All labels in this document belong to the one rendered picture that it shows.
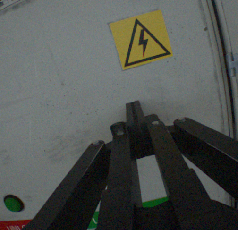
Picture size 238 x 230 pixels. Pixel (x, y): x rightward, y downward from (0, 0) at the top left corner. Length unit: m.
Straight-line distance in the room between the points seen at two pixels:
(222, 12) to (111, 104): 0.38
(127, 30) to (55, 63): 0.08
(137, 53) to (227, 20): 0.34
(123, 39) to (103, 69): 0.04
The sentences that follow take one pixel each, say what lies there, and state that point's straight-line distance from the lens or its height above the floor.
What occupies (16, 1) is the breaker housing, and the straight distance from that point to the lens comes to 0.24.
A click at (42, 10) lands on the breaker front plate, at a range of 0.22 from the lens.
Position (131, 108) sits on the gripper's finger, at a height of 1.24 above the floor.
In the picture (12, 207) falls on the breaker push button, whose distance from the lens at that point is 0.33.
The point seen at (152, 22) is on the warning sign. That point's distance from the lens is 0.21.
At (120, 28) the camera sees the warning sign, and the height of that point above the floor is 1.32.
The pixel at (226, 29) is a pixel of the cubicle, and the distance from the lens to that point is 0.50.
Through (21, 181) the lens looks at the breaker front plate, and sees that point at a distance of 0.30.
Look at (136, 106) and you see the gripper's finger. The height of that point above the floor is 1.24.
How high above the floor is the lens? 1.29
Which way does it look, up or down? 15 degrees down
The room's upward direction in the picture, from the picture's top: 17 degrees counter-clockwise
